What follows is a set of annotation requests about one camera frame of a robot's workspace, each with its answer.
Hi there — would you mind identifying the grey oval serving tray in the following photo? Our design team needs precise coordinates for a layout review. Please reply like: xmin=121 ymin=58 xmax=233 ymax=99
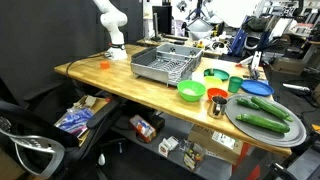
xmin=224 ymin=93 xmax=307 ymax=148

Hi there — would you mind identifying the brown cardboard box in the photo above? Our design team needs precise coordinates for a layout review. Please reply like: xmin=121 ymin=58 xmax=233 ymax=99
xmin=272 ymin=56 xmax=306 ymax=76

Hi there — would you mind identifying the orange snack box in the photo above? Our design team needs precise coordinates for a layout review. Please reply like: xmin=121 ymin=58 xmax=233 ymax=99
xmin=129 ymin=114 xmax=157 ymax=144

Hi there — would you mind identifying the small green cucumber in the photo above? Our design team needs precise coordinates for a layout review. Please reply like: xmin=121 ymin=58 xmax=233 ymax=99
xmin=235 ymin=97 xmax=262 ymax=111

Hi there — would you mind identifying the orange-red plastic bowl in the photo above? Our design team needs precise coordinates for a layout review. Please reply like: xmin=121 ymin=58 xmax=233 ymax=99
xmin=206 ymin=87 xmax=230 ymax=101

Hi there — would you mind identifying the cardboard box with label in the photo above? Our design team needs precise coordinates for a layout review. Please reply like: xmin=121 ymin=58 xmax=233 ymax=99
xmin=187 ymin=124 xmax=244 ymax=166

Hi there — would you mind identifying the silver metal tube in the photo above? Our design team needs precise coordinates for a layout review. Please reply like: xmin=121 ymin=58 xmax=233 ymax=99
xmin=282 ymin=82 xmax=312 ymax=93

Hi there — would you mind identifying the long green cucumber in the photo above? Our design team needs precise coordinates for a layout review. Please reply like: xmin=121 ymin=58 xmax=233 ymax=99
xmin=250 ymin=96 xmax=294 ymax=123

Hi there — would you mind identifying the cardboard box with blue bags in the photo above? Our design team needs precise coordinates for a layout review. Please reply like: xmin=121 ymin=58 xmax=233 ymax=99
xmin=54 ymin=94 xmax=109 ymax=147

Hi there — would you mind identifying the green plastic cup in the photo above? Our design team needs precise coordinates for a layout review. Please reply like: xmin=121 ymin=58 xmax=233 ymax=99
xmin=227 ymin=75 xmax=244 ymax=94

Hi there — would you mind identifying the stainless steel measuring cup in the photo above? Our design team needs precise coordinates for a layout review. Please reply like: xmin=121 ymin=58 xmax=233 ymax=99
xmin=207 ymin=95 xmax=228 ymax=120

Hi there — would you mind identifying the yellow-green plastic bowl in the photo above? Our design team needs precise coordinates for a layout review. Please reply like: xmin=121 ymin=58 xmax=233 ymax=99
xmin=203 ymin=75 xmax=223 ymax=90

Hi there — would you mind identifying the small white carton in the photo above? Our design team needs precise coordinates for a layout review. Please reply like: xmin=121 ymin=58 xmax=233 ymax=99
xmin=158 ymin=135 xmax=180 ymax=158

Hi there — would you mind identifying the green square container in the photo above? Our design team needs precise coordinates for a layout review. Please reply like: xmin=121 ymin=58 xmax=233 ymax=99
xmin=203 ymin=68 xmax=231 ymax=82

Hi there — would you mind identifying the black cable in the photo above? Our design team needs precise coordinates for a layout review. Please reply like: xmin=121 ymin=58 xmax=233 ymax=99
xmin=65 ymin=53 xmax=108 ymax=79

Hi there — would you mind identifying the bright green plastic bowl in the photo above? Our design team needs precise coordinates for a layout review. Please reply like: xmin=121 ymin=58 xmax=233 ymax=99
xmin=176 ymin=79 xmax=207 ymax=103

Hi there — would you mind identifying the blue chair frame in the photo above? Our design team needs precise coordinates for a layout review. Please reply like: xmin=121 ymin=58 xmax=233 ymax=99
xmin=229 ymin=28 xmax=249 ymax=58

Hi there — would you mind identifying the large green cucumber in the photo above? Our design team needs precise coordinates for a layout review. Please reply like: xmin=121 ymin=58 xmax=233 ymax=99
xmin=235 ymin=113 xmax=291 ymax=134

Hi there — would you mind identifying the black office chair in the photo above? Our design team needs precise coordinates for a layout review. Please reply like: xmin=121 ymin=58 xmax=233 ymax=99
xmin=0 ymin=79 xmax=123 ymax=180

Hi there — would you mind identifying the white translucent bin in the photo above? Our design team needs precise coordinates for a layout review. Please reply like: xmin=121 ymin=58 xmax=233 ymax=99
xmin=185 ymin=17 xmax=214 ymax=42

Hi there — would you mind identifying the blue plastic plate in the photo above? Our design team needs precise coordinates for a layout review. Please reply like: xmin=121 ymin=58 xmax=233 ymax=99
xmin=240 ymin=79 xmax=275 ymax=97

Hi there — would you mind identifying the clear plastic container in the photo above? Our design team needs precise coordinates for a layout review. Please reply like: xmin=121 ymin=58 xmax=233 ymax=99
xmin=179 ymin=139 xmax=206 ymax=173

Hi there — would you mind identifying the grey dish drying rack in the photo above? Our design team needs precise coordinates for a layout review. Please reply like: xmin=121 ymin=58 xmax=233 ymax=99
xmin=130 ymin=43 xmax=204 ymax=87

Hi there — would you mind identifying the black computer monitor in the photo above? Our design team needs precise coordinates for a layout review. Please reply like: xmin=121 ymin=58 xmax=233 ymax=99
xmin=152 ymin=4 xmax=173 ymax=35

